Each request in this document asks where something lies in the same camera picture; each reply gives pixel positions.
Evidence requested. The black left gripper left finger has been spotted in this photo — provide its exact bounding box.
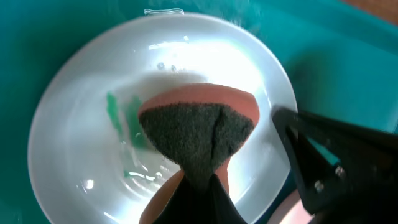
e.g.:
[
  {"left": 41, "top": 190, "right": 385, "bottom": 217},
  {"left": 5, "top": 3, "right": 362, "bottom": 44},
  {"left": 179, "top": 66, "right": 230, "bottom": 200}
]
[{"left": 154, "top": 174, "right": 246, "bottom": 224}]

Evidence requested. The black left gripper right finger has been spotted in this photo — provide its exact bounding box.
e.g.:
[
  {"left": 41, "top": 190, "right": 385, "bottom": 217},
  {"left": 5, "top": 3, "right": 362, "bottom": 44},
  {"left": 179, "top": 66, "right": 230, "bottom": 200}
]
[{"left": 272, "top": 107, "right": 397, "bottom": 223}]

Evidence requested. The green and pink sponge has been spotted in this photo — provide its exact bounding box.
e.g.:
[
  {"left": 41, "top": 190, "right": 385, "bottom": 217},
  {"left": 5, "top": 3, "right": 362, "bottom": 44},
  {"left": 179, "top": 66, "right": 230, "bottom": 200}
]
[{"left": 137, "top": 83, "right": 259, "bottom": 223}]

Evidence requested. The white plate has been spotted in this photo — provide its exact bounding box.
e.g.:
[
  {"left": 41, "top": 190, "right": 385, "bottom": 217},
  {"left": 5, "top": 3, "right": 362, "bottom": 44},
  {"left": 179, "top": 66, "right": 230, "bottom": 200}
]
[{"left": 28, "top": 13, "right": 297, "bottom": 223}]

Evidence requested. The blue plastic tray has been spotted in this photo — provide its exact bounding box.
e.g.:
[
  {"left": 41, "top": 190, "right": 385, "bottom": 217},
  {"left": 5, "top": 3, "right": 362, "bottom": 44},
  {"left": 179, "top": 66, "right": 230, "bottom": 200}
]
[{"left": 1, "top": 0, "right": 397, "bottom": 223}]

